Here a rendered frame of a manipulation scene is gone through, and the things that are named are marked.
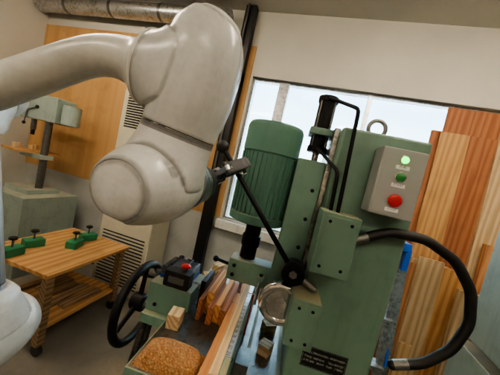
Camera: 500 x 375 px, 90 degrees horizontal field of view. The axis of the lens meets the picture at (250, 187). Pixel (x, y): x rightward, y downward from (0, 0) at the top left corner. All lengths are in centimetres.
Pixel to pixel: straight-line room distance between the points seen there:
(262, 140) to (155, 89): 44
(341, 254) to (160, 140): 48
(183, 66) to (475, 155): 217
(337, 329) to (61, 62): 81
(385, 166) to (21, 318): 98
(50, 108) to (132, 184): 255
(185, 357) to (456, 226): 197
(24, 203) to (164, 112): 249
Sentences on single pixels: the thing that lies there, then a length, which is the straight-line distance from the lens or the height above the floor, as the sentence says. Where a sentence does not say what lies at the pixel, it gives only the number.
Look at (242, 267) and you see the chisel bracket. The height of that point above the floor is 105.
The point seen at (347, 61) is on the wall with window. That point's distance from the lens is 236.
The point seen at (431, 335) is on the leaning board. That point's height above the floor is 55.
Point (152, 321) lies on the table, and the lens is 88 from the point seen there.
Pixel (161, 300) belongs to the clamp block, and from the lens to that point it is 86.
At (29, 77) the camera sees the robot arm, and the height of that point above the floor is 141.
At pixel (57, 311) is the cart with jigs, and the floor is 18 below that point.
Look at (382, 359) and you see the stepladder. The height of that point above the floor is 54.
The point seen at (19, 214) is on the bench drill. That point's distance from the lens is 280.
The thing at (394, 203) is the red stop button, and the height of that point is 135.
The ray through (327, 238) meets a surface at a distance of 62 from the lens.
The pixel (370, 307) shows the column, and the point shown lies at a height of 107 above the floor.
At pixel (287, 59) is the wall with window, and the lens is 239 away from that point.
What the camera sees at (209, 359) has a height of 94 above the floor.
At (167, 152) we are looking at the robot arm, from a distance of 32.
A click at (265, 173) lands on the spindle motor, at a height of 135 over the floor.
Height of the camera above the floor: 136
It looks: 4 degrees down
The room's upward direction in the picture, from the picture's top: 13 degrees clockwise
